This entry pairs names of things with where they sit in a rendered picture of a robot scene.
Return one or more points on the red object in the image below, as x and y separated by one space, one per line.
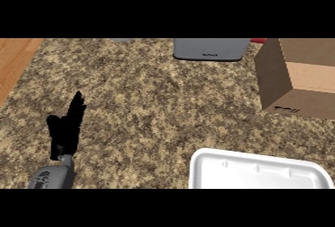
259 40

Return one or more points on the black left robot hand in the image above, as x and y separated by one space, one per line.
67 130

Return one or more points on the white plastic tray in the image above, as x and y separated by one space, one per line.
257 172

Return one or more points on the small grey object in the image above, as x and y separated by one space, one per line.
121 39

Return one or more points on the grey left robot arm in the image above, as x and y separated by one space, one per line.
54 176

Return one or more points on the grey flat appliance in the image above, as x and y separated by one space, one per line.
210 49

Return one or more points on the brown cardboard box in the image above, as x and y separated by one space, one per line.
302 79

